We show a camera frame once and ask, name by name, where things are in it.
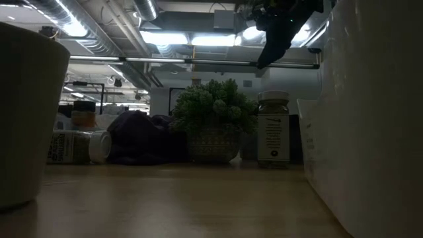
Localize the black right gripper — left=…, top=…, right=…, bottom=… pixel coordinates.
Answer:
left=245, top=0, right=309, bottom=70

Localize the glass herb jar white lid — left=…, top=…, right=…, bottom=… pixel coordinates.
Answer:
left=256, top=91, right=291, bottom=169

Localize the white plastic bin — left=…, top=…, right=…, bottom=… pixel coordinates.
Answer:
left=296, top=0, right=423, bottom=238

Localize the everything seasoning jar white cap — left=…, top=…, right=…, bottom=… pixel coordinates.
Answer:
left=46, top=130, right=112, bottom=165

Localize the dark lid spice jar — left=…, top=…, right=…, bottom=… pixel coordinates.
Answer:
left=71, top=100, right=97, bottom=130

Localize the grey ceiling junction box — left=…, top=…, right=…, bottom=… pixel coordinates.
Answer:
left=213, top=9, right=235, bottom=30

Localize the ceiling light panel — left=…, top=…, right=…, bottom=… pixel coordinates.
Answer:
left=190, top=32, right=241, bottom=47
left=139, top=30, right=190, bottom=46

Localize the green artificial plant in pot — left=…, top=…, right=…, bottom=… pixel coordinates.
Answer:
left=170, top=78, right=259, bottom=165

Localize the purple cloth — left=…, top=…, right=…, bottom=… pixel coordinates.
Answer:
left=106, top=110, right=192, bottom=166

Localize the white cup at left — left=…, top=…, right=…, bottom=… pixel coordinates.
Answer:
left=0, top=21, right=71, bottom=212

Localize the silver frame bar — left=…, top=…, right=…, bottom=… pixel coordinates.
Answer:
left=69, top=55, right=321, bottom=70

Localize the black rectangular frame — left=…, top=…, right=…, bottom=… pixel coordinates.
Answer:
left=168, top=87, right=186, bottom=116

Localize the silver spiral ventilation duct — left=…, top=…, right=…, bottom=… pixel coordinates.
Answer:
left=134, top=0, right=159, bottom=21

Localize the black metal rack frame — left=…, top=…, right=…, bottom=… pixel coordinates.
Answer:
left=62, top=81, right=106, bottom=115

